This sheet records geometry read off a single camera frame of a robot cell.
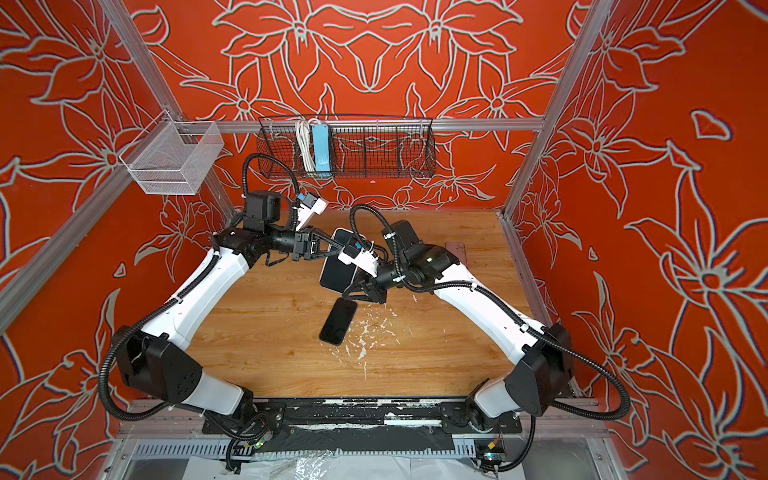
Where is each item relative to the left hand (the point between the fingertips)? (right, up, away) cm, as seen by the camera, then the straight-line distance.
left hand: (340, 250), depth 64 cm
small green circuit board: (+35, -48, +4) cm, 60 cm away
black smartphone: (-4, -23, +26) cm, 35 cm away
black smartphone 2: (-1, -6, +1) cm, 6 cm away
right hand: (0, -10, +3) cm, 10 cm away
